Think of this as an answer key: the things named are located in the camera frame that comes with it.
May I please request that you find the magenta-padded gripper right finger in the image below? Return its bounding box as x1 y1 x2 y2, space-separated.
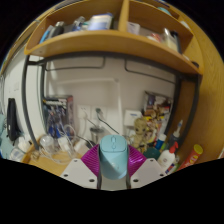
126 145 168 190

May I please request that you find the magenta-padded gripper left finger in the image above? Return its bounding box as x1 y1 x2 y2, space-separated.
59 145 103 190

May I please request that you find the light blue computer mouse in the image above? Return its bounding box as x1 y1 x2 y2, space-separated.
98 134 130 181

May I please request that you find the green round tin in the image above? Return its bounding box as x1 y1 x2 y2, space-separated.
143 146 162 160

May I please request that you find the white charger block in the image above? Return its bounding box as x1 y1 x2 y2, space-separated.
73 139 88 155
57 136 70 153

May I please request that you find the white red-capped lotion bottle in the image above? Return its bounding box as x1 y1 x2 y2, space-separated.
157 141 179 171

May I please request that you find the small white tube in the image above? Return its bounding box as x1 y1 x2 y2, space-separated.
165 154 181 174

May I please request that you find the tree figure toy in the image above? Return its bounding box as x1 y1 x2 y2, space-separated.
128 116 152 154

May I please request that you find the clear domed container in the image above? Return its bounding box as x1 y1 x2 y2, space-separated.
39 134 56 154

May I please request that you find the dark bottle white nozzle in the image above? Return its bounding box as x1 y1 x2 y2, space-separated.
169 119 184 148

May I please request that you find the red chips can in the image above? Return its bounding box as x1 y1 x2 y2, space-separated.
178 143 204 172

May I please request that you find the colourful printed box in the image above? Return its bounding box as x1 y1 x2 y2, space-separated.
142 90 174 141

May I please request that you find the white crumpled plastic bag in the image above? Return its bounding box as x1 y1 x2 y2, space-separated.
9 136 33 163

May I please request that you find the teal cloth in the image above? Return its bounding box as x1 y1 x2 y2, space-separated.
0 113 11 158

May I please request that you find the wooden shelf unit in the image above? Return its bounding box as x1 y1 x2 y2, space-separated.
23 0 205 76

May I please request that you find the black power cable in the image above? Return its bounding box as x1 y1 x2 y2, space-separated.
95 109 121 136

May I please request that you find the white wall box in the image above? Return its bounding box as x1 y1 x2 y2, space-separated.
123 109 143 128

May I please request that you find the white wall socket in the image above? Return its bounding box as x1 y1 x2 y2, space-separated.
91 107 107 121
77 105 91 120

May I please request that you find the grey metal shelf frame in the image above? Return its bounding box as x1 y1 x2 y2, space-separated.
21 51 203 152

